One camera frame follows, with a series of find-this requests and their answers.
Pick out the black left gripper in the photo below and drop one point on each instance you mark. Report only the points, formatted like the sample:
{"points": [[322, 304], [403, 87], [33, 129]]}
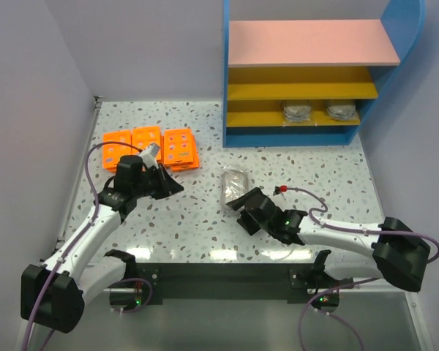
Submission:
{"points": [[159, 181]]}

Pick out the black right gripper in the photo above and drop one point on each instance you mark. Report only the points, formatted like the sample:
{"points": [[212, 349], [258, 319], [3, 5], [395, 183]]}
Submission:
{"points": [[251, 210]]}

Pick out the bagged silver sponges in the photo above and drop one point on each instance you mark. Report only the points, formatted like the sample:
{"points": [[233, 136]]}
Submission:
{"points": [[296, 111], [234, 184], [341, 109]]}

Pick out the orange Scrub Mommy box top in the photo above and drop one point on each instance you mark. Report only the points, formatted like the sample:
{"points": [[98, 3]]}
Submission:
{"points": [[178, 147]]}

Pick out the orange scrub mommy box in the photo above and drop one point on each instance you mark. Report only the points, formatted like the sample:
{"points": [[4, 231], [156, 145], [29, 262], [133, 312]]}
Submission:
{"points": [[191, 166], [178, 147]]}

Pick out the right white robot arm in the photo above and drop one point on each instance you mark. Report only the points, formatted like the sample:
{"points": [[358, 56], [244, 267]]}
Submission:
{"points": [[389, 251]]}

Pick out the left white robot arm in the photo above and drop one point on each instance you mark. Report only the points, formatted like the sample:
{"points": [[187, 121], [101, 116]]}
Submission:
{"points": [[54, 293]]}

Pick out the blue pink yellow shelf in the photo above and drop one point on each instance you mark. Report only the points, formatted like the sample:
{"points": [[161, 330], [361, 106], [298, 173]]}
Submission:
{"points": [[266, 62]]}

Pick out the orange Scrub Mommy box bottom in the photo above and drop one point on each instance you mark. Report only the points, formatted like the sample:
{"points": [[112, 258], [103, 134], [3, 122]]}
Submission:
{"points": [[191, 166]]}

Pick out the orange sponge box stack middle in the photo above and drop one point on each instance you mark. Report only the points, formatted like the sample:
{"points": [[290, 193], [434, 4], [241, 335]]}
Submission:
{"points": [[144, 136]]}

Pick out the orange sponge box far left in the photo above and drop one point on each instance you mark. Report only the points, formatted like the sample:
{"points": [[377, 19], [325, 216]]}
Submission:
{"points": [[120, 146]]}

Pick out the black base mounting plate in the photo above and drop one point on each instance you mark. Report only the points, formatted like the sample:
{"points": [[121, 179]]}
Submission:
{"points": [[293, 283]]}

